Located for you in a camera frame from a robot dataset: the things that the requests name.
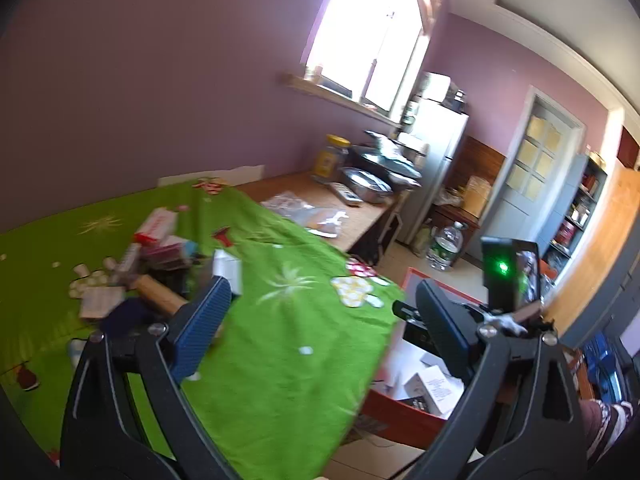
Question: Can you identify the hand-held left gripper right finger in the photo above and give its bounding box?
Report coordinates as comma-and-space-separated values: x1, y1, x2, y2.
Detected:
400, 280, 586, 480

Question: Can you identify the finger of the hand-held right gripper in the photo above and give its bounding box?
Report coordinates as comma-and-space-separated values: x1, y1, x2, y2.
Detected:
391, 300, 423, 323

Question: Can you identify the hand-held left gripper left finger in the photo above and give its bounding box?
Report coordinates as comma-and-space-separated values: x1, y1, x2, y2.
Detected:
60, 277, 233, 480

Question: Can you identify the black product box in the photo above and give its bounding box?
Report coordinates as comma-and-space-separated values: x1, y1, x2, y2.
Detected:
402, 317, 443, 350

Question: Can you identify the red cardboard box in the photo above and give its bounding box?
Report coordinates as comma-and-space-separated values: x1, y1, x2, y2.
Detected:
360, 266, 493, 451

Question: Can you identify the person's right forearm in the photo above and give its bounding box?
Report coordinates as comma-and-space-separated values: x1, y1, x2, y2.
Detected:
580, 397, 636, 461

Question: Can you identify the white folded box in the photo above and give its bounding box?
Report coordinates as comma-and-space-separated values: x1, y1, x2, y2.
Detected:
212, 249, 243, 296

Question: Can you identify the white box with label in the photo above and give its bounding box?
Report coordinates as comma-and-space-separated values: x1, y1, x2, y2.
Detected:
404, 365, 463, 416

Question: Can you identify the large water bottle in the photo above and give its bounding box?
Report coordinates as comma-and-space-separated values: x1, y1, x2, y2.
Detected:
427, 221, 468, 272

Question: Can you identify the dark blue object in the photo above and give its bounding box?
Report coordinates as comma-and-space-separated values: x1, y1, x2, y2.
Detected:
107, 297, 161, 336

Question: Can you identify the green plastic bag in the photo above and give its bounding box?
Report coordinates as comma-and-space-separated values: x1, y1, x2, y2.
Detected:
415, 220, 433, 256

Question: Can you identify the pink and dark box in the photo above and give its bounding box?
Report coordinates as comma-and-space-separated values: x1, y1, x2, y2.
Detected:
142, 237, 186, 271

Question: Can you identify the brown cardboard box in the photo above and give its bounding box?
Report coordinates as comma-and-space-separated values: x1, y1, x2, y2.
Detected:
462, 175, 493, 216

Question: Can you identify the green printed blanket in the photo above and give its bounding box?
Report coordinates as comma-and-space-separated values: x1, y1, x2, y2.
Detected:
0, 180, 408, 480

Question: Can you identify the grey shelf unit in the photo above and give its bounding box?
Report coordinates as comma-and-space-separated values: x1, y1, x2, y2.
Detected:
537, 152, 608, 286

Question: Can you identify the long grey box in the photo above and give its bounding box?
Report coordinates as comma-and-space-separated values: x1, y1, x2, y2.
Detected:
112, 247, 141, 286

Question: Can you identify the orange wooden wardrobe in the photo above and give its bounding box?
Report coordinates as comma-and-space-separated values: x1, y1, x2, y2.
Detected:
542, 165, 640, 346

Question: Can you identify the white patterned box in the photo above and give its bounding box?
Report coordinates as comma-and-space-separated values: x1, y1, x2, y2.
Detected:
80, 285, 126, 321

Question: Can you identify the wooden table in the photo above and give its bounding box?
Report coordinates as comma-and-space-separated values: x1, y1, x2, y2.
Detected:
235, 170, 408, 266

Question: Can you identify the red and white box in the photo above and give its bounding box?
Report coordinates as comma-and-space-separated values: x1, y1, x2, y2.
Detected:
134, 208, 176, 246

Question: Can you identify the grey panel door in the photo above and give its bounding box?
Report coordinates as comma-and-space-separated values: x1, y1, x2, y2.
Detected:
480, 87, 586, 261

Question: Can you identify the plastic bag with food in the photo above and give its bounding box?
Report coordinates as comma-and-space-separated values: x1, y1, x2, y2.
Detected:
300, 207, 351, 238

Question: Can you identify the low wooden cabinet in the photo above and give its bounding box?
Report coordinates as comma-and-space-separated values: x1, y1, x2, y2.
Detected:
432, 135, 506, 241

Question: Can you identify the white remote control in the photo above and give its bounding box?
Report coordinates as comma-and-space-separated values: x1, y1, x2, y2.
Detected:
327, 181, 362, 207

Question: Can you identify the white refrigerator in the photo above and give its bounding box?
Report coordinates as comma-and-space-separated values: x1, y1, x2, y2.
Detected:
397, 97, 471, 246

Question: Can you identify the clear plastic bag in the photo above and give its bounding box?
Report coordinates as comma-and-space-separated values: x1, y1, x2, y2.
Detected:
261, 191, 313, 216

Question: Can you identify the black pan with lid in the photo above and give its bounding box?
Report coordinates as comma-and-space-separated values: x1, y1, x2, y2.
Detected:
350, 130, 426, 191

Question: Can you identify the yellow-lid glass jar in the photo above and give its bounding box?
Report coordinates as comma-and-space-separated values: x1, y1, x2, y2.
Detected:
312, 135, 351, 183

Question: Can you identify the white appliance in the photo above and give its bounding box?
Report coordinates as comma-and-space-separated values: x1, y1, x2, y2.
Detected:
419, 72, 451, 103

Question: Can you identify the wooden window sill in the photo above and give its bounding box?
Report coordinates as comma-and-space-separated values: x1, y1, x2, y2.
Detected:
280, 72, 403, 131

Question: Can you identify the window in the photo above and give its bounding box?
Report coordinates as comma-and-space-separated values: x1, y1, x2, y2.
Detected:
305, 0, 431, 111

